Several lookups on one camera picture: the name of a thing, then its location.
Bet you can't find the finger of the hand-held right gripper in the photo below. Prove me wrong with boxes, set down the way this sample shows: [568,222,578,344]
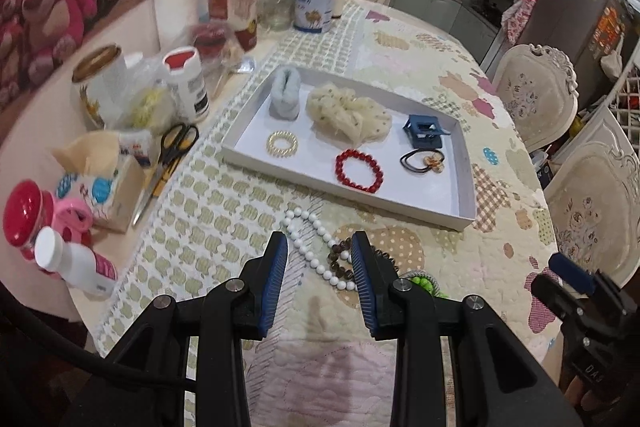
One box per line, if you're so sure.
[547,252,598,297]
[530,274,573,325]

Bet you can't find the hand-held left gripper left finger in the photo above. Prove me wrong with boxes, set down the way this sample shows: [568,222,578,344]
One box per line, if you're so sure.
[75,231,290,427]

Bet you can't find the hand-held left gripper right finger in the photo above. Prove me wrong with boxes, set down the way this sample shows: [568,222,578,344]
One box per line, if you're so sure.
[350,231,583,427]

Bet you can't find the white bead necklace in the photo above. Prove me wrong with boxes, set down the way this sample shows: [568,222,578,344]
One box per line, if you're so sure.
[279,208,358,292]

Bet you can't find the brown bead bracelet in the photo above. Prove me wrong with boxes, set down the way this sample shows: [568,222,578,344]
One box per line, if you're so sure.
[327,242,401,280]

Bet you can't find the white shallow tray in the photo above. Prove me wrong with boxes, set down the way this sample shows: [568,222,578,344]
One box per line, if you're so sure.
[221,66,477,230]

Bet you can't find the red bead bracelet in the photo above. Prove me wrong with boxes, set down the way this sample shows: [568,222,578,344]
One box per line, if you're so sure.
[334,148,383,194]

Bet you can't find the black hair tie with ornament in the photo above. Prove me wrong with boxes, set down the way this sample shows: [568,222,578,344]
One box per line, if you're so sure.
[400,148,445,172]

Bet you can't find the pearl spiral hair tie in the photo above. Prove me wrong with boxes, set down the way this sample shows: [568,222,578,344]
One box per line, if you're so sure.
[266,130,299,156]

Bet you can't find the blue hair claw clip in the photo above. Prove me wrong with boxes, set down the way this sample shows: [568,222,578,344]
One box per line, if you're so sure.
[402,113,446,148]

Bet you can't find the cream dotted chiffon scrunchie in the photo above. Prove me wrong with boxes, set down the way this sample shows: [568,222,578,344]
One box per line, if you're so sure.
[306,83,393,146]

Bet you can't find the grey fluffy hair clip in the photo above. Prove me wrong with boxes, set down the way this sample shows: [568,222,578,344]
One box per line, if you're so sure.
[268,68,302,121]

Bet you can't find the person's right hand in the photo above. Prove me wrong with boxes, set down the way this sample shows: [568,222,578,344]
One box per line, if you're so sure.
[564,372,601,414]

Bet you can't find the patchwork quilted table cover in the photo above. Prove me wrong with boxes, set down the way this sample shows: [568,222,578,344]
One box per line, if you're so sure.
[92,0,568,427]

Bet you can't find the white lattice storage rack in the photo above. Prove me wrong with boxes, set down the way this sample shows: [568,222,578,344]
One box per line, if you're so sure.
[602,57,640,122]

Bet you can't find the printed tissue box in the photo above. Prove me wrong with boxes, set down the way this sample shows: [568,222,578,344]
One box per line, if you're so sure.
[51,130,153,234]

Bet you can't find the white bottle with pink label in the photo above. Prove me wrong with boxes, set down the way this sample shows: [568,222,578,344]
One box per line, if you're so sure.
[34,227,119,299]

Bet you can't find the white bottle with red cap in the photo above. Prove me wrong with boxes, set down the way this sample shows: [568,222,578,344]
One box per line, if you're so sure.
[161,47,211,124]

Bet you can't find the white hanging cloth bag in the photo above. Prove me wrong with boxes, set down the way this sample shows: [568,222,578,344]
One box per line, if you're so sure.
[600,42,626,80]

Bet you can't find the clear plastic bag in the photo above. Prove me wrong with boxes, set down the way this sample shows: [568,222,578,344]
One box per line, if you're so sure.
[120,52,173,130]

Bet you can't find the red fridge poster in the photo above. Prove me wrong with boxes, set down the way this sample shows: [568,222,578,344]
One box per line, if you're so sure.
[595,4,623,52]

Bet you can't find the red lid jar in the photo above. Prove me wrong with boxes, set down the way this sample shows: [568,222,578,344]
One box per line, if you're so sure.
[2,179,56,264]

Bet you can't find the gold lid tin can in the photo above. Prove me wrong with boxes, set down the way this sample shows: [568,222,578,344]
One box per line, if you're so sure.
[71,46,126,130]

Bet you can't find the grey refrigerator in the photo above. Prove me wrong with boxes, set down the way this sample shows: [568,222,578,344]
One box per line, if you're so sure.
[517,0,628,72]

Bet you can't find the pink patterned hanging cloth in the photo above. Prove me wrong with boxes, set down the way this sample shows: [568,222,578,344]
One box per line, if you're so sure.
[501,0,548,48]

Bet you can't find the small empty glass jar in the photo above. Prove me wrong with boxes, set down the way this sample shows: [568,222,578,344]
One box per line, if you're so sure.
[261,0,294,31]

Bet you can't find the white kitchen cabinets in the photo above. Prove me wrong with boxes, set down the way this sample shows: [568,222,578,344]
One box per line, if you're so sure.
[390,0,501,62]

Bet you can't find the blue milk powder can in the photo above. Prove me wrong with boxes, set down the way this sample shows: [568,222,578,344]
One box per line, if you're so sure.
[293,0,341,34]

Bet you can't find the green bead bracelet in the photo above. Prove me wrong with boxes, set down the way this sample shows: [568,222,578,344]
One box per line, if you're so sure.
[400,273,448,298]

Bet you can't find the black handled scissors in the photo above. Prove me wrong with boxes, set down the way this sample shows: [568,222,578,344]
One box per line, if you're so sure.
[131,122,200,228]

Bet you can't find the black cable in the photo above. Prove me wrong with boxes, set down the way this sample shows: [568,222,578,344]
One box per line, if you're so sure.
[0,282,198,393]

